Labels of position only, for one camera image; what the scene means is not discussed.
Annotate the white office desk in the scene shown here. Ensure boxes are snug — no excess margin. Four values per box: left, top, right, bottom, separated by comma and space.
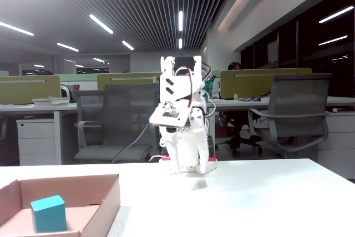
206, 97, 355, 115
0, 102, 161, 165

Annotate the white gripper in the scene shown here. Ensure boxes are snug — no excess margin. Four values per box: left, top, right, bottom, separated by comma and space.
159, 92, 211, 174

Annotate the red black servo wire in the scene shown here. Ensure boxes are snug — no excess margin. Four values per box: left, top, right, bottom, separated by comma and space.
174, 63, 217, 118

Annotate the black camera cable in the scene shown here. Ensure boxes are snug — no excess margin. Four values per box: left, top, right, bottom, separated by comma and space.
111, 122, 152, 163

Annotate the white drawer pedestal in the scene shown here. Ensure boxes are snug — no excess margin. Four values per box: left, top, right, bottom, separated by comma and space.
16, 119, 56, 166
317, 112, 355, 172

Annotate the brown cardboard box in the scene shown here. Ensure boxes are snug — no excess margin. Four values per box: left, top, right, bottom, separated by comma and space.
0, 174, 121, 237

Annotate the stack of books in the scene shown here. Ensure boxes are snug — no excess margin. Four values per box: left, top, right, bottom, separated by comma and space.
32, 95, 70, 107

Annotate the black white chair back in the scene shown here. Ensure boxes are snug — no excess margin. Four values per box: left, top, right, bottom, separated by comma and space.
60, 83, 81, 103

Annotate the white wrist camera plate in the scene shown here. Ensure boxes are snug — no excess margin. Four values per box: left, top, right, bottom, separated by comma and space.
149, 100, 192, 130

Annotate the black swivel chair base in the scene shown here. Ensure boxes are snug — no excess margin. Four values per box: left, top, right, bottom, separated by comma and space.
215, 134, 263, 157

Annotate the grey mesh office chair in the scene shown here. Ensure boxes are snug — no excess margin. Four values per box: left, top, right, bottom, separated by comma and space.
74, 83, 161, 163
248, 73, 333, 160

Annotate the light green desk partition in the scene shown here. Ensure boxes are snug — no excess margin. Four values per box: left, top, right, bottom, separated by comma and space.
57, 73, 98, 91

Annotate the olive desk partition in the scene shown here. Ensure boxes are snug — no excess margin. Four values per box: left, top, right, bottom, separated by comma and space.
97, 72, 164, 91
0, 75, 62, 105
220, 67, 313, 99

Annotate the blue cube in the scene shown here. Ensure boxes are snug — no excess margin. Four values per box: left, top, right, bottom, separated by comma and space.
30, 195, 68, 234

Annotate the person with black hair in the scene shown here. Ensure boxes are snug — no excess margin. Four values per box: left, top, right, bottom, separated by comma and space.
220, 62, 252, 138

